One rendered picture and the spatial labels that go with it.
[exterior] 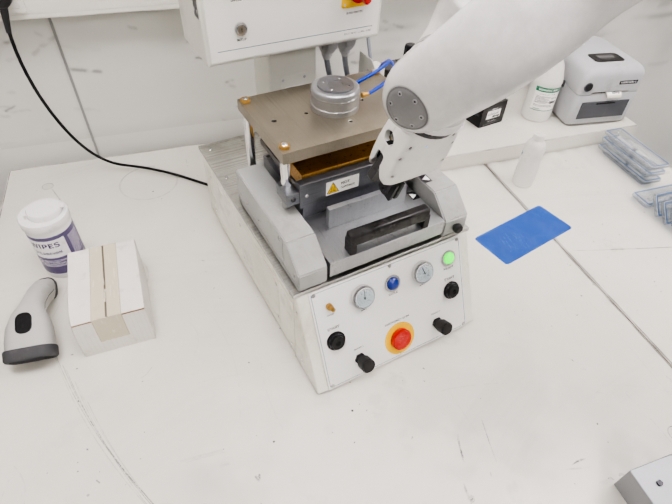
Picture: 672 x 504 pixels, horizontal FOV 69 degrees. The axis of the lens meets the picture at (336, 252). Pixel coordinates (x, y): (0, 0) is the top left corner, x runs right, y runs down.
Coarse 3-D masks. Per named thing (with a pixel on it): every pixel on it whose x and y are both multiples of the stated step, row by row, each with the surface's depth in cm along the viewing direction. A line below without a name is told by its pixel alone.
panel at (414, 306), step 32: (416, 256) 83; (352, 288) 79; (384, 288) 82; (416, 288) 85; (320, 320) 78; (352, 320) 81; (384, 320) 84; (416, 320) 87; (448, 320) 91; (320, 352) 80; (352, 352) 83; (384, 352) 86
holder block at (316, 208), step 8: (264, 160) 89; (272, 160) 88; (272, 168) 87; (272, 176) 88; (352, 192) 83; (360, 192) 84; (368, 192) 85; (328, 200) 81; (336, 200) 82; (344, 200) 83; (296, 208) 82; (304, 208) 80; (312, 208) 81; (320, 208) 82; (304, 216) 81
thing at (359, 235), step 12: (396, 216) 76; (408, 216) 76; (420, 216) 78; (360, 228) 74; (372, 228) 74; (384, 228) 75; (396, 228) 76; (348, 240) 74; (360, 240) 74; (348, 252) 75
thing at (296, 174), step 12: (264, 144) 86; (360, 144) 81; (372, 144) 81; (324, 156) 78; (336, 156) 79; (348, 156) 79; (360, 156) 79; (300, 168) 76; (312, 168) 76; (324, 168) 76; (336, 168) 77
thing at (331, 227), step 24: (312, 216) 81; (336, 216) 78; (360, 216) 81; (384, 216) 82; (432, 216) 83; (336, 240) 78; (384, 240) 78; (408, 240) 80; (336, 264) 75; (360, 264) 78
